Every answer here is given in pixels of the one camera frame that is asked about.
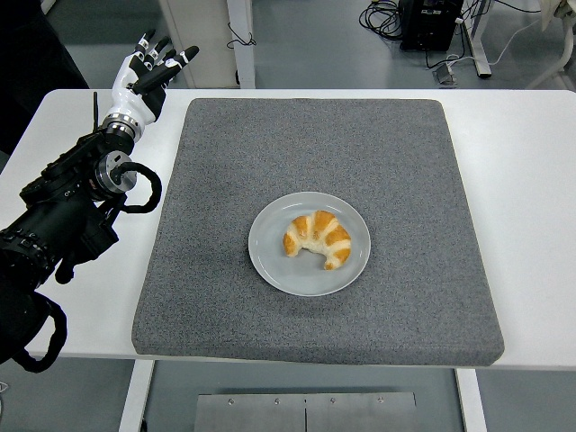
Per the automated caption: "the golden croissant bread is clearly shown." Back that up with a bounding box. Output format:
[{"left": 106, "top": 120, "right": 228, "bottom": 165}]
[{"left": 282, "top": 210, "right": 353, "bottom": 272}]

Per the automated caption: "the grey felt mat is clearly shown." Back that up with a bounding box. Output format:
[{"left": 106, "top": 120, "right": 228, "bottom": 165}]
[{"left": 130, "top": 97, "right": 506, "bottom": 368}]

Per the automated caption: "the person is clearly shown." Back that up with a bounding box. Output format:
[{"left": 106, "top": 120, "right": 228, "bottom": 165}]
[{"left": 0, "top": 0, "right": 90, "bottom": 157}]

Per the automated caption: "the white curved stand leg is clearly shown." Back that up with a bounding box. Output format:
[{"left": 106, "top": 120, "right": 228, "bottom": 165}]
[{"left": 524, "top": 17, "right": 576, "bottom": 91}]

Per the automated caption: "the black floor cable bundle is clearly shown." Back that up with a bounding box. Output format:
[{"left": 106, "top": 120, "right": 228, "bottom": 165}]
[{"left": 358, "top": 0, "right": 404, "bottom": 42}]

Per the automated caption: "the white cabinet panel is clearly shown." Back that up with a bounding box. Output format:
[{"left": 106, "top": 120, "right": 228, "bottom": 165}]
[{"left": 157, "top": 0, "right": 239, "bottom": 90}]

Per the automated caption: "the grey foot pedal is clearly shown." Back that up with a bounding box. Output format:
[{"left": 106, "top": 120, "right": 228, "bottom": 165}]
[{"left": 431, "top": 62, "right": 459, "bottom": 86}]

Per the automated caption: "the white square post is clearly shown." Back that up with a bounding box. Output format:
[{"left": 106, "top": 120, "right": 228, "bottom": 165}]
[{"left": 226, "top": 0, "right": 257, "bottom": 90}]

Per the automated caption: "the grey metal plate with screws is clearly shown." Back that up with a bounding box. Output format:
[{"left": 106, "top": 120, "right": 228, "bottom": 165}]
[{"left": 193, "top": 391, "right": 419, "bottom": 432}]

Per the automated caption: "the white table leg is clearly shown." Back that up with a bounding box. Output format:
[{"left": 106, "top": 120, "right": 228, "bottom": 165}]
[
  {"left": 117, "top": 359, "right": 157, "bottom": 432},
  {"left": 454, "top": 368, "right": 490, "bottom": 432}
]

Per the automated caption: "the white desk leg with foot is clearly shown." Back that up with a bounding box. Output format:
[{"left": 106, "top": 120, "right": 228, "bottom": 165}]
[{"left": 456, "top": 0, "right": 492, "bottom": 80}]

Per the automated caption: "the white floor cable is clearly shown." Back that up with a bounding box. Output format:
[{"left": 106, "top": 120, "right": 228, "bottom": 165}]
[{"left": 443, "top": 17, "right": 544, "bottom": 68}]

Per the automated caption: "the black cable knot on post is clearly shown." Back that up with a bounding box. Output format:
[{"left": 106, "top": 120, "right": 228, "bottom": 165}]
[{"left": 226, "top": 22, "right": 257, "bottom": 50}]

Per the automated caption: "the round grey plate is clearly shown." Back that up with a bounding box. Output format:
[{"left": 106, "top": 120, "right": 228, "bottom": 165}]
[{"left": 247, "top": 191, "right": 372, "bottom": 298}]

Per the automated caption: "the black computer case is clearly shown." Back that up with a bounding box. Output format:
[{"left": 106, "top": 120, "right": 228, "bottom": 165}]
[{"left": 399, "top": 0, "right": 464, "bottom": 51}]

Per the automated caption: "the cream cloth item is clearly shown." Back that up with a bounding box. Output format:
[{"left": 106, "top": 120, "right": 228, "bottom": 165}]
[{"left": 539, "top": 0, "right": 576, "bottom": 31}]

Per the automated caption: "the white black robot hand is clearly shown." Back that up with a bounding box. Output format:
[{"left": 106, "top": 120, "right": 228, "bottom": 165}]
[{"left": 109, "top": 29, "right": 201, "bottom": 127}]

